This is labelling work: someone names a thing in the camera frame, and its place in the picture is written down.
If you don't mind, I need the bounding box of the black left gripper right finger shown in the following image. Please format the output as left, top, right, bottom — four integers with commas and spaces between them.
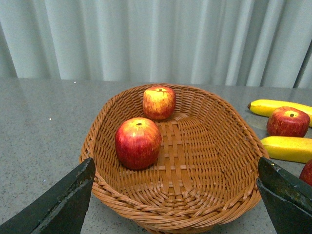
256, 157, 312, 234

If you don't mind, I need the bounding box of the brown wicker basket left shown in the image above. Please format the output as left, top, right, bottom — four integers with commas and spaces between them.
79, 84, 268, 234

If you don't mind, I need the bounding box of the grey white curtain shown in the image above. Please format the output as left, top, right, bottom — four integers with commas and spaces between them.
0, 0, 312, 88

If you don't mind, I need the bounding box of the red yellow apple far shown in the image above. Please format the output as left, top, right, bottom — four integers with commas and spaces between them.
142, 86, 176, 120

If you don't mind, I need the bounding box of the yellow banana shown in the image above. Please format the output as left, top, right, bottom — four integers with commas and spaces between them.
248, 99, 312, 119
261, 136, 312, 163

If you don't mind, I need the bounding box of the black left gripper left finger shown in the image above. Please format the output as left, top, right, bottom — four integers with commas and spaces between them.
0, 158, 96, 234

